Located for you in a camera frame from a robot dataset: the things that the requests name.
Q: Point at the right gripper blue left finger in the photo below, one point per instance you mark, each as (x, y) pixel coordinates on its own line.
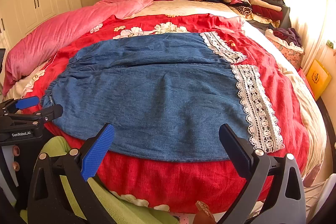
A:
(94, 150)

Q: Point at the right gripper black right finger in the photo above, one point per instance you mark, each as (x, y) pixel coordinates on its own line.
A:
(238, 150)

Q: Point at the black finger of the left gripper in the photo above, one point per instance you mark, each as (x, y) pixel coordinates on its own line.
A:
(50, 113)

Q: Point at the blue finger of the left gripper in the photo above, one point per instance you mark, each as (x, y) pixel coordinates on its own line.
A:
(25, 103)

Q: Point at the blue denim lace-trimmed pants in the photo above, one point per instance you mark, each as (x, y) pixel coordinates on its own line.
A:
(166, 96)

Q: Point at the green fleece garment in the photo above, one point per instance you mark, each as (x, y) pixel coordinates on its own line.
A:
(121, 211)

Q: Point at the red floral blanket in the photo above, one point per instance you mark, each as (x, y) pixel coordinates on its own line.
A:
(178, 185)

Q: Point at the cream bed sheet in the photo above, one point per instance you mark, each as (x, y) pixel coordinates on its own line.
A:
(310, 113)

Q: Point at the yellow paper bag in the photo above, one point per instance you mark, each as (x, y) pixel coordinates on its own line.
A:
(318, 78)

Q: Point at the floral fabric laundry basket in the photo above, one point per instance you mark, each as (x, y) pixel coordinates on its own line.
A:
(291, 52)

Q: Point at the pink quilt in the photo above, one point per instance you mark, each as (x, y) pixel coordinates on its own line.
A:
(58, 32)

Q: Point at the pile of folded clothes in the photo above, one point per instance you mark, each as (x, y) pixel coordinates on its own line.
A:
(272, 12)

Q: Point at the white curtain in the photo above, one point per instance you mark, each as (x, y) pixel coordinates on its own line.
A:
(313, 20)

